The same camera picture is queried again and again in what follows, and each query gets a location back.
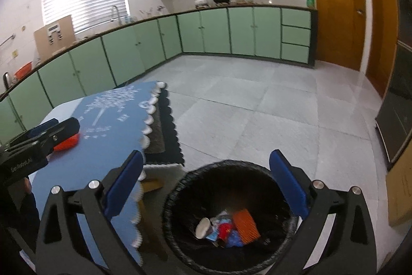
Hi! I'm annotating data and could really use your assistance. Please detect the large cardboard box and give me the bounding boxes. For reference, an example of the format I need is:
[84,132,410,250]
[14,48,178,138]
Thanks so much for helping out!
[385,165,412,227]

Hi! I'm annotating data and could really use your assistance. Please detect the black trash bin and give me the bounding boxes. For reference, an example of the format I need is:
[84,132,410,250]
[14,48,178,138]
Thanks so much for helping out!
[162,160,300,274]

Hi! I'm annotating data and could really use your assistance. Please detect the green base cabinets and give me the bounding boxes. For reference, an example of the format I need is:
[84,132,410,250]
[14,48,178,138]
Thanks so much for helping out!
[0,6,319,143]

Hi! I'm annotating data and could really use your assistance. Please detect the blue plastic bag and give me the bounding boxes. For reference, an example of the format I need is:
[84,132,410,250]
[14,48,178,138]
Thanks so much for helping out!
[225,230,243,248]

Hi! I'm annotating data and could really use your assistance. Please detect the wooden table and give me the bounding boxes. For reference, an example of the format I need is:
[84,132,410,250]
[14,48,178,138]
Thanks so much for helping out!
[138,177,168,263]

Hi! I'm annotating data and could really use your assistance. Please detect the red plastic wrapper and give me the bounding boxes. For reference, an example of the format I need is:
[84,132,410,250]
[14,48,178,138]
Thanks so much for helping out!
[53,132,80,152]

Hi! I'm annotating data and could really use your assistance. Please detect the red blue wrapper trash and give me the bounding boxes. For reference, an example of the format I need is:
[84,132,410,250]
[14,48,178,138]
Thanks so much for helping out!
[206,211,231,241]

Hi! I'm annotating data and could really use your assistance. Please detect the cardboard box with label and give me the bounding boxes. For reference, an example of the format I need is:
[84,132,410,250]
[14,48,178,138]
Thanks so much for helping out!
[34,15,76,61]

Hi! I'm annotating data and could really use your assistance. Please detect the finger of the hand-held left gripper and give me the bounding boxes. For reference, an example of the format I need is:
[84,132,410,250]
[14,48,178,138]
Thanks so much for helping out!
[6,118,60,147]
[32,116,80,156]

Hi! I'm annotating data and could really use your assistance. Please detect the blue printed tablecloth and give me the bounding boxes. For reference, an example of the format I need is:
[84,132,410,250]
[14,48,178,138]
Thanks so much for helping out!
[27,82,168,266]

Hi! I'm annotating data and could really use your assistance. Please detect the wooden door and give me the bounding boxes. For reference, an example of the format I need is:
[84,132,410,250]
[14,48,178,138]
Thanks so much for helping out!
[306,0,367,72]
[365,0,400,98]

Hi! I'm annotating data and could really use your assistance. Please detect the white paper cup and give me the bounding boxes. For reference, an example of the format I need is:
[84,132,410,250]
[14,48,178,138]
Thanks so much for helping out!
[195,217,213,238]

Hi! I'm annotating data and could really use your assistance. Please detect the dark scalloped cloth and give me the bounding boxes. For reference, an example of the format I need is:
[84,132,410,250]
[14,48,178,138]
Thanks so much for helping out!
[143,88,185,166]

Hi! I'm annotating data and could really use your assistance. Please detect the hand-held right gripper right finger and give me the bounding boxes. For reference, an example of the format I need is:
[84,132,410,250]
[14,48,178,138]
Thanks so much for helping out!
[269,149,377,275]

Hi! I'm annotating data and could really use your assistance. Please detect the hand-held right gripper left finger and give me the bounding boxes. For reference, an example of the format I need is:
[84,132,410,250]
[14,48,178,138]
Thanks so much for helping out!
[34,150,145,275]

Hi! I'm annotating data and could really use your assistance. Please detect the red plastic bag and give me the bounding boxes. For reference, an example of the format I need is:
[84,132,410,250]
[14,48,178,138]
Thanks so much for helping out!
[218,223,233,240]

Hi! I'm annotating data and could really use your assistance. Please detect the black glass cabinet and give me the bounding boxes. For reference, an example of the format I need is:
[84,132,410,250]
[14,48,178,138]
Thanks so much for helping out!
[375,0,412,171]

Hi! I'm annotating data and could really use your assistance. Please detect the orange basin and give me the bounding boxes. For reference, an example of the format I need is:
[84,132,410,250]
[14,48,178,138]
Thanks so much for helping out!
[14,62,33,77]

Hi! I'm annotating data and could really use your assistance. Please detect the orange ribbed packet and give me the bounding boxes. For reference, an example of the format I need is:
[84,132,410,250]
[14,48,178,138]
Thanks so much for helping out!
[232,209,261,245]

